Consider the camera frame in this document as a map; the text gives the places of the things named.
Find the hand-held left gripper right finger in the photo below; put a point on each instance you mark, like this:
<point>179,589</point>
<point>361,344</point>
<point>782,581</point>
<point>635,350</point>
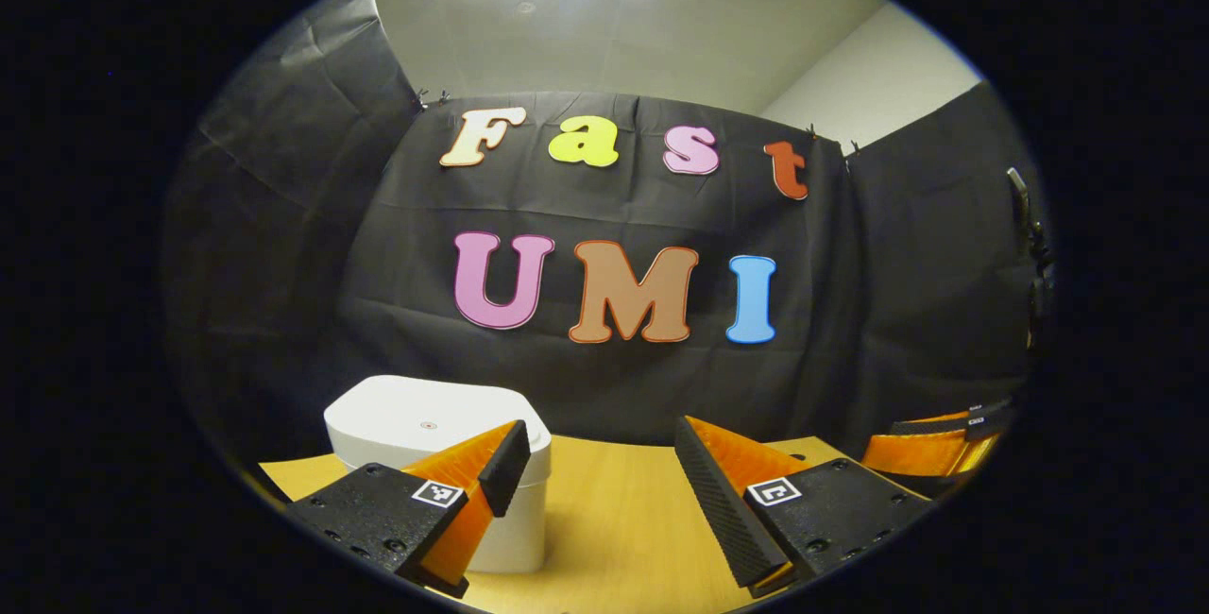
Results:
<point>723,510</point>

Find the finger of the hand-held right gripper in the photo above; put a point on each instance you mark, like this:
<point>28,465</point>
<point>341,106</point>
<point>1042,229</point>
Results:
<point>911,455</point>
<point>945,423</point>

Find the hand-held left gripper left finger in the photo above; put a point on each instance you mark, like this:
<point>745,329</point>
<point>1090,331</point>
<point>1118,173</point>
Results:
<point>508,468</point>

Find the white desktop garbage bin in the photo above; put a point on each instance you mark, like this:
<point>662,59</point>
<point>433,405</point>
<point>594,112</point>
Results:
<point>416,416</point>

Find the wooden desktop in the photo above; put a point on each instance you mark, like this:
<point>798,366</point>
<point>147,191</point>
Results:
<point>614,520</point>

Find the black backdrop cloth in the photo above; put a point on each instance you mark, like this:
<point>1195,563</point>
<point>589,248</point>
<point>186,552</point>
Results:
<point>614,208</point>

